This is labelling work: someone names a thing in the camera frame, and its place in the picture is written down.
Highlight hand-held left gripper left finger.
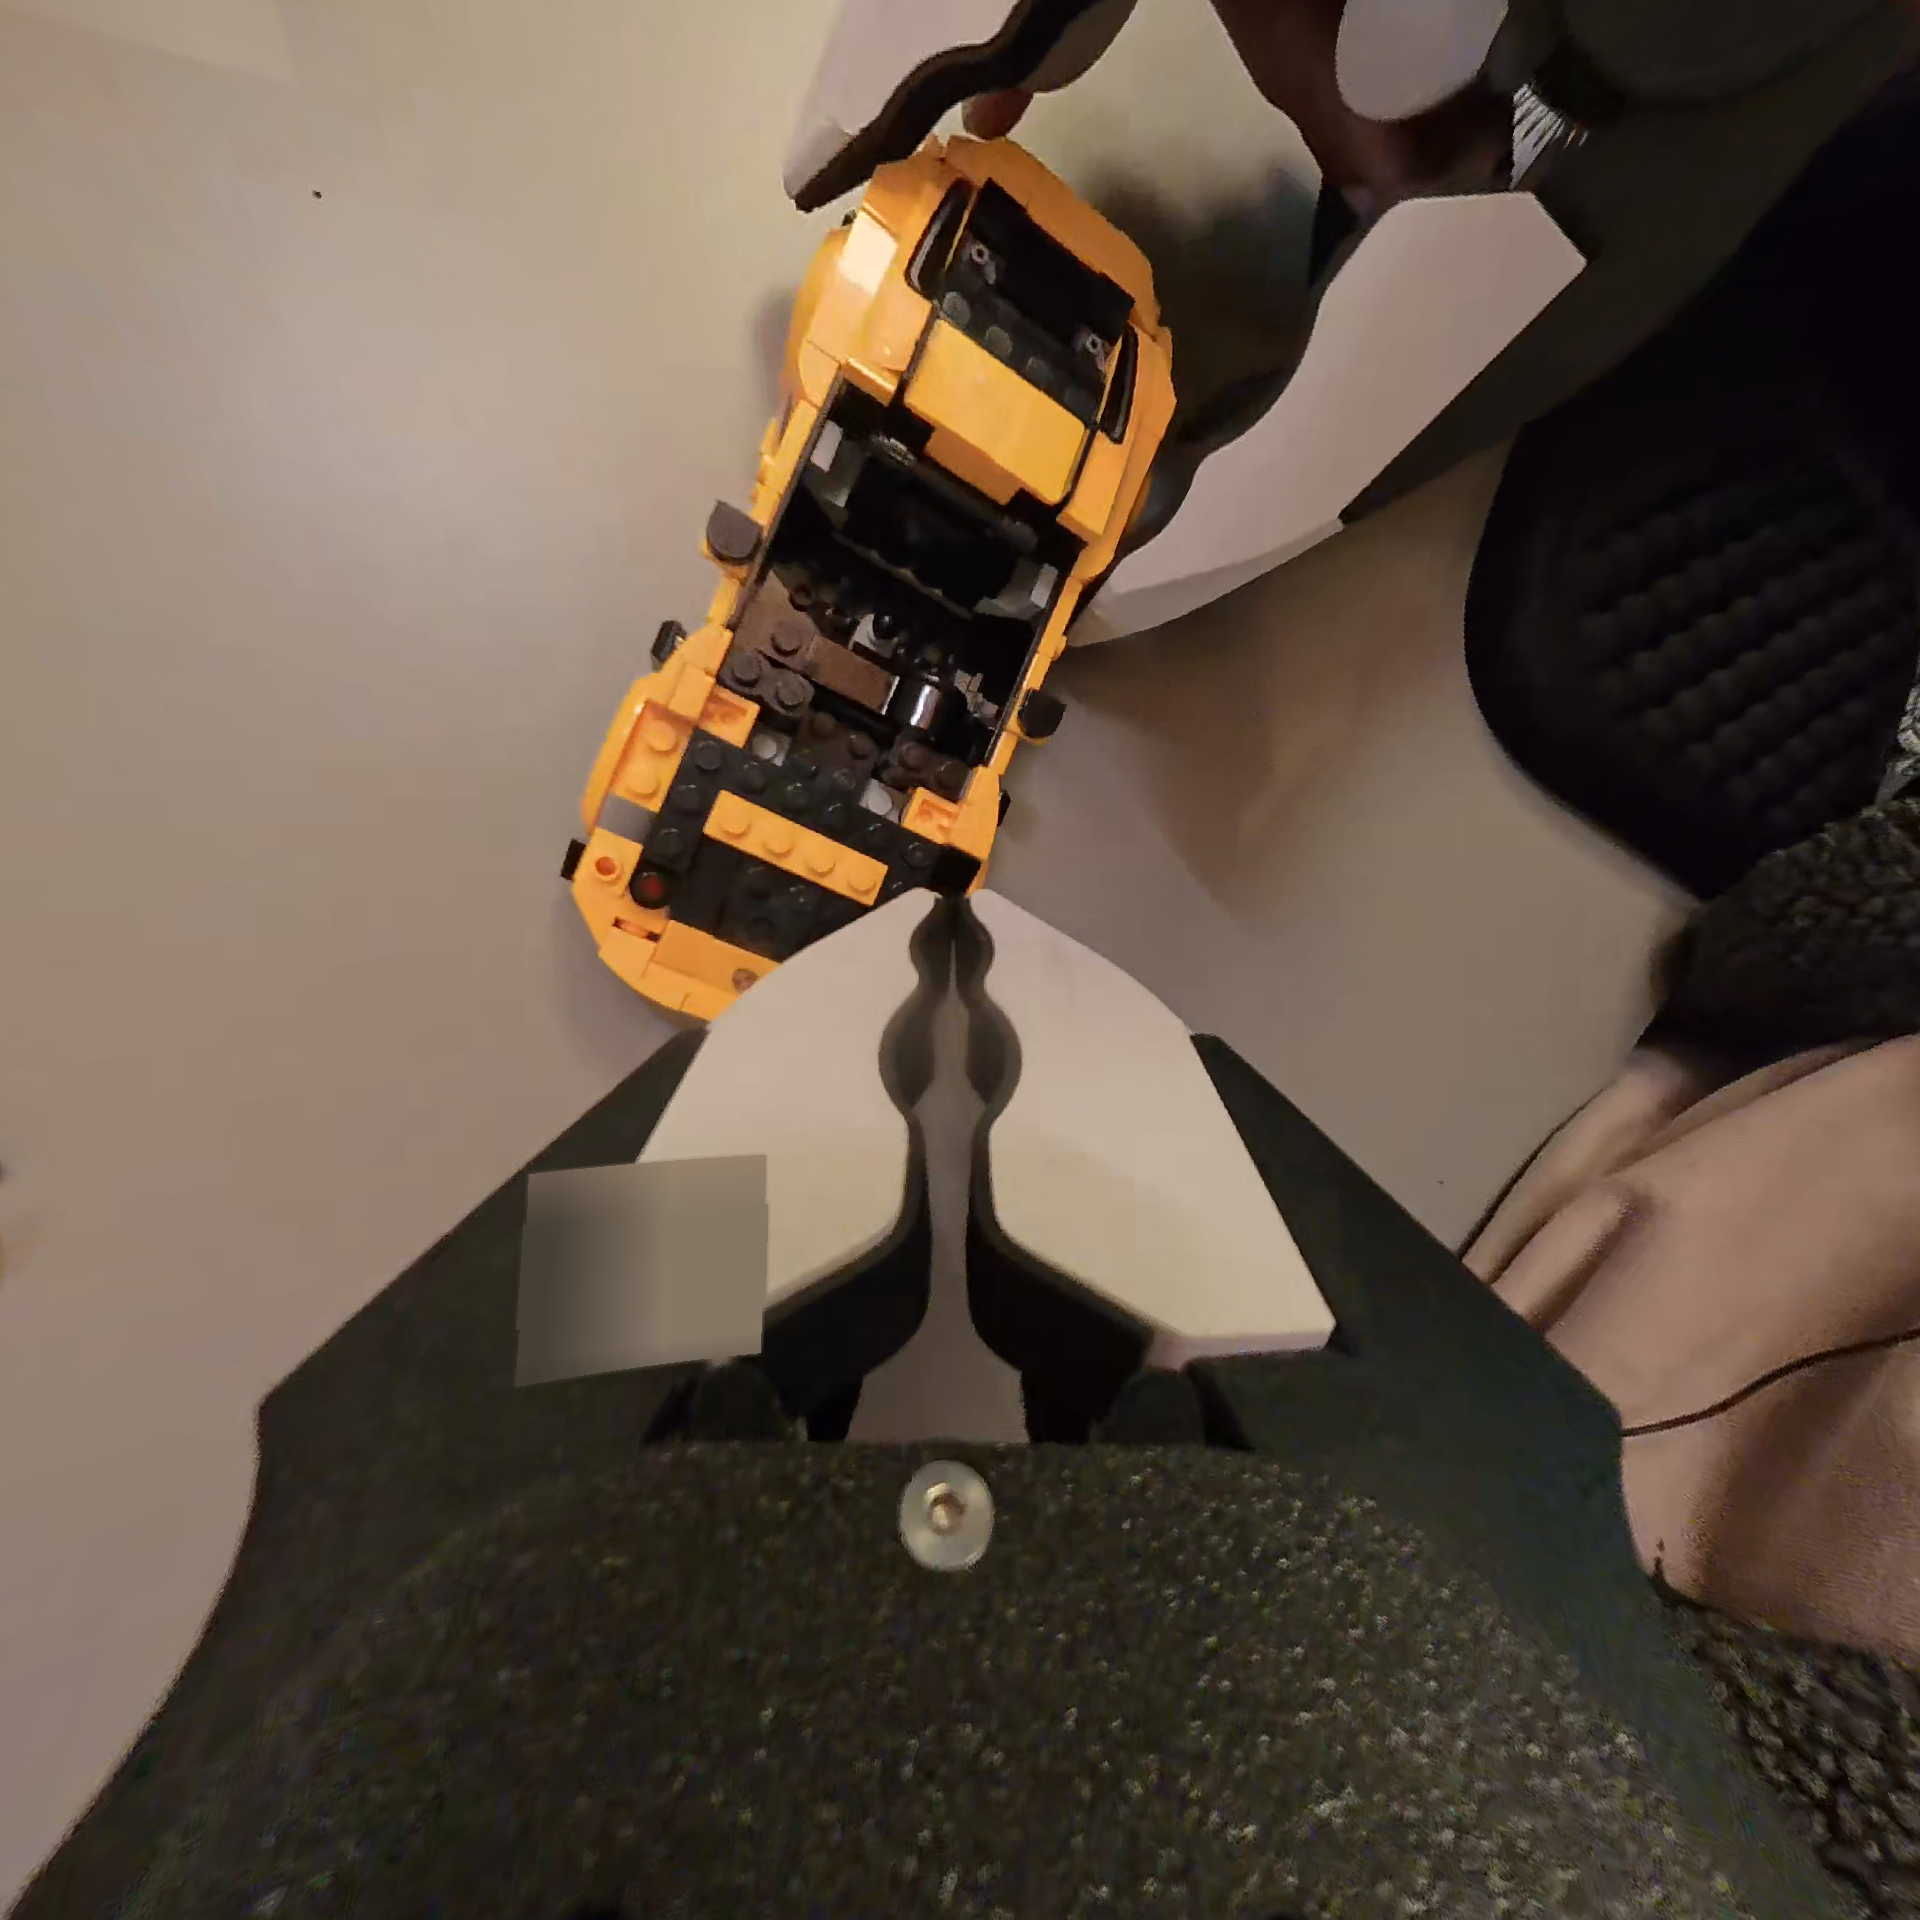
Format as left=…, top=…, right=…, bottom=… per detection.
left=637, top=886, right=951, bottom=1444

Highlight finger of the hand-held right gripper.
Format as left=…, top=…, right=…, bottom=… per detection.
left=1077, top=189, right=1589, bottom=649
left=780, top=0, right=1145, bottom=215

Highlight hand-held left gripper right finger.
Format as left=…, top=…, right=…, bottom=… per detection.
left=949, top=889, right=1340, bottom=1444

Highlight orange lego car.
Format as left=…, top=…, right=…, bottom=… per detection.
left=559, top=133, right=1180, bottom=1023

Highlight person's right forearm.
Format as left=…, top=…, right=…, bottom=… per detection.
left=1499, top=67, right=1920, bottom=513

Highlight person's right hand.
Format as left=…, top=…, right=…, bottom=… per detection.
left=958, top=0, right=1521, bottom=222

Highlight black mesh fabric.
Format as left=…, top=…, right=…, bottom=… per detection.
left=1463, top=386, right=1913, bottom=902

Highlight black fleece-lined jacket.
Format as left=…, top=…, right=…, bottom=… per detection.
left=1631, top=799, right=1920, bottom=1906

